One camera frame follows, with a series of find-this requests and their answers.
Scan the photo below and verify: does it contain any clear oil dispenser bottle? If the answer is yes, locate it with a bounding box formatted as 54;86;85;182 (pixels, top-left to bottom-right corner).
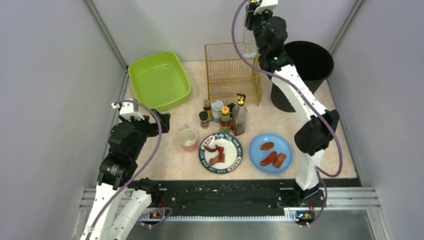
242;0;258;59

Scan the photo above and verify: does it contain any red sauce bottle yellow cap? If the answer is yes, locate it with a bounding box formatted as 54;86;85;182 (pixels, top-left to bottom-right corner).
219;106;231;134

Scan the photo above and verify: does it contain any dark sauce dispenser bottle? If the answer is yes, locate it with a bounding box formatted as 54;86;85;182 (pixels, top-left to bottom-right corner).
231;93;248;136

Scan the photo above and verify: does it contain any glass jar black lid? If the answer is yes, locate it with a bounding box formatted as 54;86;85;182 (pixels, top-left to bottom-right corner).
226;102;236;115

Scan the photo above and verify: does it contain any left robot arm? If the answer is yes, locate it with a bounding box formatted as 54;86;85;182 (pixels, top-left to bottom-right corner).
80;112;159;240

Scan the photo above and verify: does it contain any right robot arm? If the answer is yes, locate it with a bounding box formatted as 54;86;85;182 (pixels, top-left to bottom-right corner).
241;1;340;198

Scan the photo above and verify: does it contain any pink mug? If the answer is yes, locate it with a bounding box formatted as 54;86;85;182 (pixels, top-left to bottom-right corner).
178;125;198;153

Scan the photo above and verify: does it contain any green plastic basin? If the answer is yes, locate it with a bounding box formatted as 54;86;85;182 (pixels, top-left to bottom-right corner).
128;51;192;112

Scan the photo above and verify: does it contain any small dark spice jar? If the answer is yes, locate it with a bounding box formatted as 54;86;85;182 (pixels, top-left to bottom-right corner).
199;111;209;129

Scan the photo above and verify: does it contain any small spice bottle yellow label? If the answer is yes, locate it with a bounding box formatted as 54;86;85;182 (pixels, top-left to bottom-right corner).
203;99;213;122

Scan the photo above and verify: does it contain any black trash bin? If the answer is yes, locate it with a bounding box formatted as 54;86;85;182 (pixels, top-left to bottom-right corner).
270;40;335;113

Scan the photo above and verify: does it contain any meat scrap on plate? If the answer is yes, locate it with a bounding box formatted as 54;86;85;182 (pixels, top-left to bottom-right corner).
204;145;225;166

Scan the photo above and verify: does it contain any white plate green rim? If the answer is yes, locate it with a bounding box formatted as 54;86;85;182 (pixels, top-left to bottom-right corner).
197;132;244;175

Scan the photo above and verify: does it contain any upper sausage piece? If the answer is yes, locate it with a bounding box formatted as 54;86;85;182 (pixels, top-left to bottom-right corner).
260;142;275;151

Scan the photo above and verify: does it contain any blue plate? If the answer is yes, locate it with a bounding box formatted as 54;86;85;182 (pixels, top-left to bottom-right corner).
248;132;294;175

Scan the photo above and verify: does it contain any red sausage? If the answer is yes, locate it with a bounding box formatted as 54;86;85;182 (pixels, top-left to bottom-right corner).
260;151;277;166

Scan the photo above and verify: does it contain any brown sausage piece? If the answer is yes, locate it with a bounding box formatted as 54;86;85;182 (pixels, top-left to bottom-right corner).
272;153;287;168

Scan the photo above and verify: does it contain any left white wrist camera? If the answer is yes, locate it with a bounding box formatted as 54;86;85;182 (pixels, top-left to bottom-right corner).
111;98;145;122

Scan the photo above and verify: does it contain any gold wire rack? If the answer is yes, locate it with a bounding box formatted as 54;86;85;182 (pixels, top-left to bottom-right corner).
204;42;263;105

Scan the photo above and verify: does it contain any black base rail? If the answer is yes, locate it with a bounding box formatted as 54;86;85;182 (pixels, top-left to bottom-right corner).
125;178;362;222

